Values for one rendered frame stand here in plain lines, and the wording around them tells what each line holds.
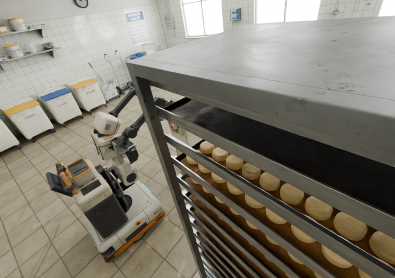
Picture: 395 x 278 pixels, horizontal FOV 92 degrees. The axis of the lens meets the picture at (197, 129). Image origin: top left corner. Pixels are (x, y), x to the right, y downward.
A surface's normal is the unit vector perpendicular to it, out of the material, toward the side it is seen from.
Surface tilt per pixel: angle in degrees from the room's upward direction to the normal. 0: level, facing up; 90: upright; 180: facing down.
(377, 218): 90
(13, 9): 90
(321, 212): 0
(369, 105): 0
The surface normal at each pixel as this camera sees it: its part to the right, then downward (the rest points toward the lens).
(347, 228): -0.15, -0.83
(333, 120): -0.73, 0.47
